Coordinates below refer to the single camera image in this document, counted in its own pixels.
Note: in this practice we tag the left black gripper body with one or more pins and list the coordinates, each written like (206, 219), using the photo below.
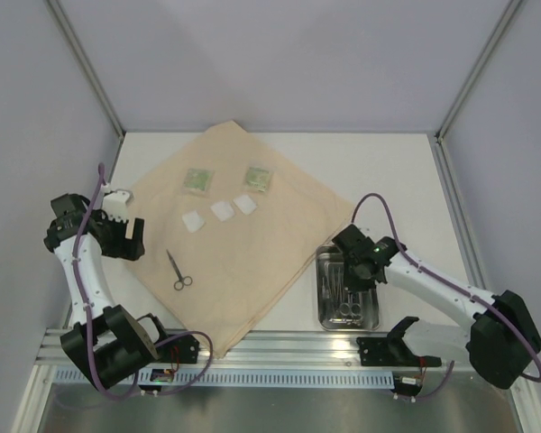
(113, 243)

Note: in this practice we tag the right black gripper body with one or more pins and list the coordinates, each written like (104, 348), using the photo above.
(351, 260)

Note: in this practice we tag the long steel scissors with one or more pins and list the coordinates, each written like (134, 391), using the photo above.
(350, 305)

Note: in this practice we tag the stainless steel tray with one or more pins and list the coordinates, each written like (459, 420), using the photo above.
(328, 310)

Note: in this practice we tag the white gauze pad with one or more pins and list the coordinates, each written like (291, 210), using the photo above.
(193, 221)
(223, 210)
(245, 204)

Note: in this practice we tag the green sachet packet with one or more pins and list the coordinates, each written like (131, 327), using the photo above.
(197, 181)
(257, 179)

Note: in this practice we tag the steel tweezers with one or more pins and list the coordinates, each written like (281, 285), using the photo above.
(337, 282)

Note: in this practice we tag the small steel scissors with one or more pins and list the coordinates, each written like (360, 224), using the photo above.
(349, 322)

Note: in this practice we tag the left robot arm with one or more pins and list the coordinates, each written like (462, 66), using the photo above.
(105, 342)

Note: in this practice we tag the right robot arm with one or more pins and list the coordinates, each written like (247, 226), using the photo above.
(495, 334)

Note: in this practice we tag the beige cloth drape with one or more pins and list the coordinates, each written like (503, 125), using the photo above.
(240, 267)

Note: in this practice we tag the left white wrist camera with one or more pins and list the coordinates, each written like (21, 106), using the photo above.
(115, 203)

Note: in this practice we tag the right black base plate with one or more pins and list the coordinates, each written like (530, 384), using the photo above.
(383, 351)

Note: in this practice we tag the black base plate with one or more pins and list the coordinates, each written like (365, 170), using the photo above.
(383, 351)
(178, 349)

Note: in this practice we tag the aluminium front rail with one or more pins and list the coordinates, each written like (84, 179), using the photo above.
(291, 350)

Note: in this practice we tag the left aluminium frame post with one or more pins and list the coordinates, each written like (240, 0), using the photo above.
(70, 36)

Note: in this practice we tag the aluminium frame post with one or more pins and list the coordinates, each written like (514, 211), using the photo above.
(70, 36)
(507, 18)

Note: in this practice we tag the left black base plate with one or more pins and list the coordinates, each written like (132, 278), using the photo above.
(178, 349)

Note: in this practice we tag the white slotted cable duct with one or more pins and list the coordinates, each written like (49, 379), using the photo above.
(360, 379)

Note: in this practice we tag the right aluminium frame post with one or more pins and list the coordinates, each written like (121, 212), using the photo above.
(507, 18)

